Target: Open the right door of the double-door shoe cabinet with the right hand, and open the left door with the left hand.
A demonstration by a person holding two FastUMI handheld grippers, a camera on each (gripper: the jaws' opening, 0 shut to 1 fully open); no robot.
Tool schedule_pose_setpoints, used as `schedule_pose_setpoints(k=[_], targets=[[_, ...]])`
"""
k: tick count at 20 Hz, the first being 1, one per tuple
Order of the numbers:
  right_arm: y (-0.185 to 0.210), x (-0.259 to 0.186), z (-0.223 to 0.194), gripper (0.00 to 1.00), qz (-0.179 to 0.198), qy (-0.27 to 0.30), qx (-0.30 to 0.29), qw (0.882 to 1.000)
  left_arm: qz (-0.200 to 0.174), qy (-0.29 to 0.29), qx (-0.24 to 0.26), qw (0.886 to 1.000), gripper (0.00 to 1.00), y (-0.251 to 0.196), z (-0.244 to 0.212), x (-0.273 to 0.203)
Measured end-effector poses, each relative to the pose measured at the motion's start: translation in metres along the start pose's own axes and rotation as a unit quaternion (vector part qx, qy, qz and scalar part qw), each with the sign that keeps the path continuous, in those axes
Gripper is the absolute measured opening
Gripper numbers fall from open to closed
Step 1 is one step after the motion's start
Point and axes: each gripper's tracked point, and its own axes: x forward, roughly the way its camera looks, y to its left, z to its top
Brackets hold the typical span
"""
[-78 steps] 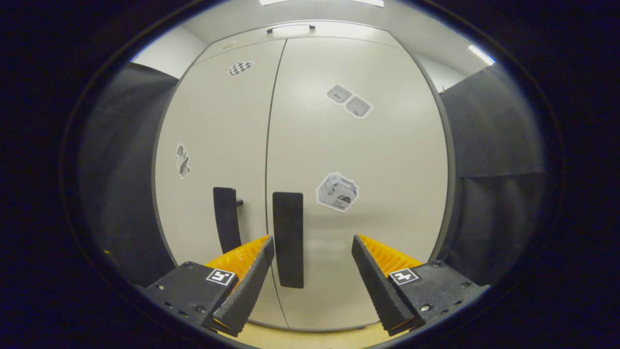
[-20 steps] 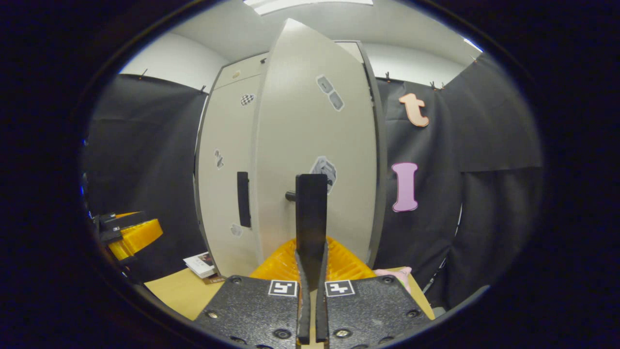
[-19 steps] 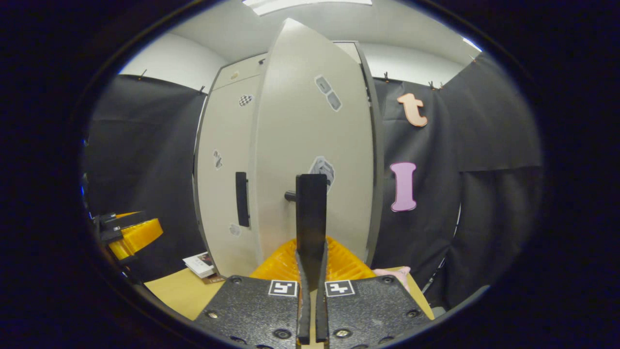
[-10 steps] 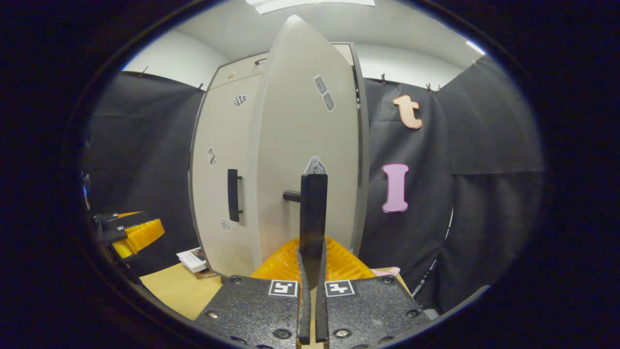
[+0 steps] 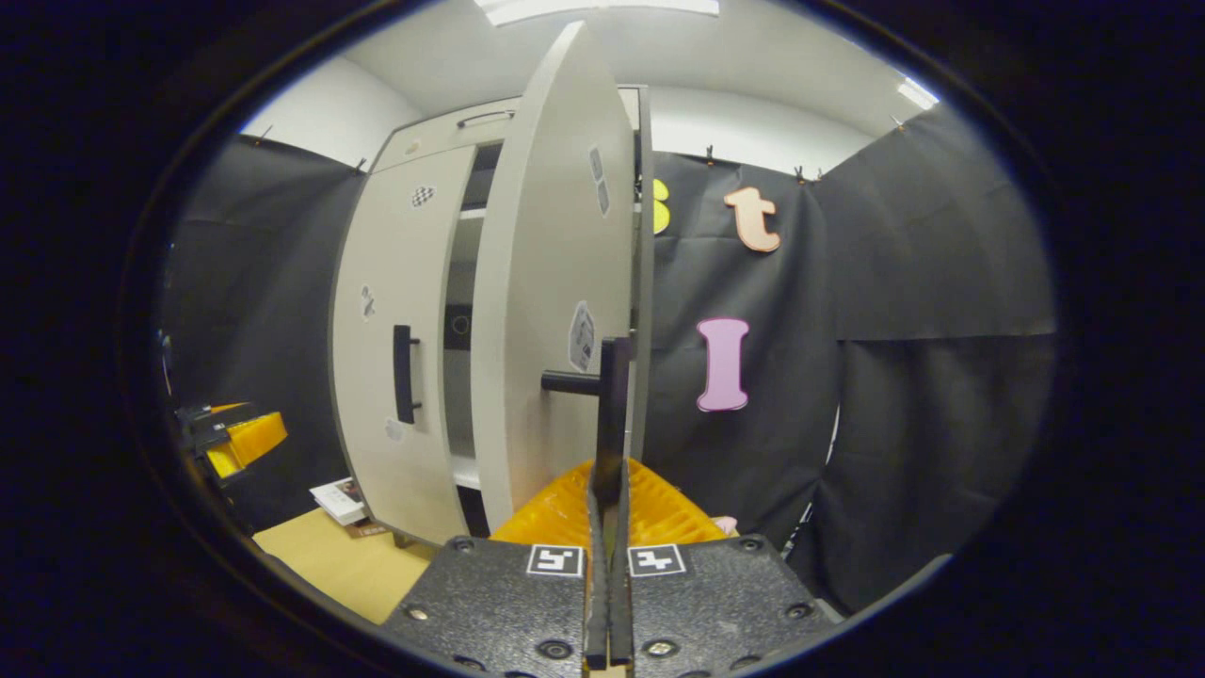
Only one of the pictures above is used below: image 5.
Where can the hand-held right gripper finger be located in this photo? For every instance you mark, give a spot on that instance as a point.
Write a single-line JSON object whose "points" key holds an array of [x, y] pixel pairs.
{"points": [[598, 584], [619, 584]]}

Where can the white magazine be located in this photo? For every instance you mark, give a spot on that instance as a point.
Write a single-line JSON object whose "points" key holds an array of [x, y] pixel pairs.
{"points": [[339, 501]]}

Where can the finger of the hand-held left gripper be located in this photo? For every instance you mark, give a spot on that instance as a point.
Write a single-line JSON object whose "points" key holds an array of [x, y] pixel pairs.
{"points": [[216, 411], [249, 438]]}

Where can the large ceiling light panel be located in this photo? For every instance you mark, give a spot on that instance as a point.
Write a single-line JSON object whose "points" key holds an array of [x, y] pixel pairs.
{"points": [[593, 8]]}

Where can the grey double-door shoe cabinet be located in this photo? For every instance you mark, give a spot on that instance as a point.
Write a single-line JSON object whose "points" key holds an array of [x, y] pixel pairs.
{"points": [[433, 141]]}

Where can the small ceiling light panel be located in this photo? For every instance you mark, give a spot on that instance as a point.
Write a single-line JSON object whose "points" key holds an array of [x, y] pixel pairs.
{"points": [[918, 94]]}

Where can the pink and green toy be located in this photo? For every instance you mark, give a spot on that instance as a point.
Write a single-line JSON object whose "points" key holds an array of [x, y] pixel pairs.
{"points": [[726, 524]]}

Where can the white cabinet shelf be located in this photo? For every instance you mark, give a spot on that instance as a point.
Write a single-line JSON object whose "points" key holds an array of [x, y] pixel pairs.
{"points": [[472, 213], [467, 473]]}

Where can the grey cabinet door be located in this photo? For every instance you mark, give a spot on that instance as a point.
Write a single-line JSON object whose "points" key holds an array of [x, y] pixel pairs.
{"points": [[395, 245], [537, 282]]}

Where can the black backdrop cloth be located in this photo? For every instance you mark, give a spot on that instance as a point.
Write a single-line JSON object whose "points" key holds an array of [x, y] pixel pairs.
{"points": [[923, 235]]}

